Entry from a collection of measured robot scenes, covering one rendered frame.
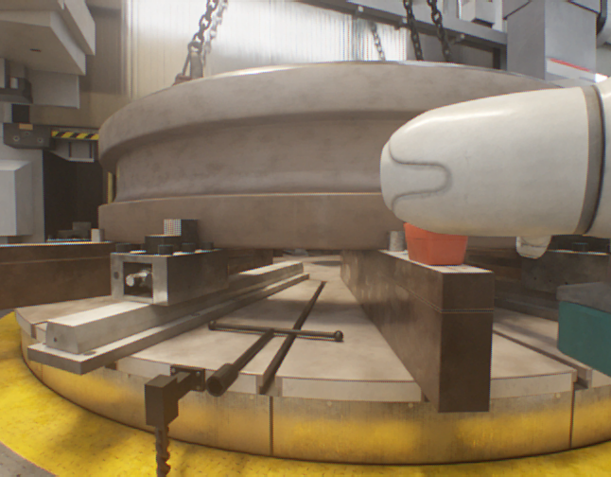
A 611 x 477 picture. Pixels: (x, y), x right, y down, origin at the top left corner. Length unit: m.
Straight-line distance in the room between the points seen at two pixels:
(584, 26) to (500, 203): 6.29
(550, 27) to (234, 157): 4.98
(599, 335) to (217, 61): 4.77
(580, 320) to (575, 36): 6.05
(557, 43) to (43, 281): 6.26
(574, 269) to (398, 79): 1.25
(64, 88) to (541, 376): 3.95
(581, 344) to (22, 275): 2.53
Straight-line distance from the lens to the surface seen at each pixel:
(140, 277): 1.65
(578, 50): 6.37
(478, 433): 1.37
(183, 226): 1.70
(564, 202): 0.38
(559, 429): 1.57
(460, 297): 0.92
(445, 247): 1.02
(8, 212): 4.44
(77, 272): 2.57
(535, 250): 1.51
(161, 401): 1.14
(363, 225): 1.55
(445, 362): 0.95
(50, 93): 3.87
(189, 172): 2.07
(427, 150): 0.38
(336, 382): 1.13
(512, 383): 1.32
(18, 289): 2.55
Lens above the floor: 0.81
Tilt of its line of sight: 2 degrees down
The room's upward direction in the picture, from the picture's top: straight up
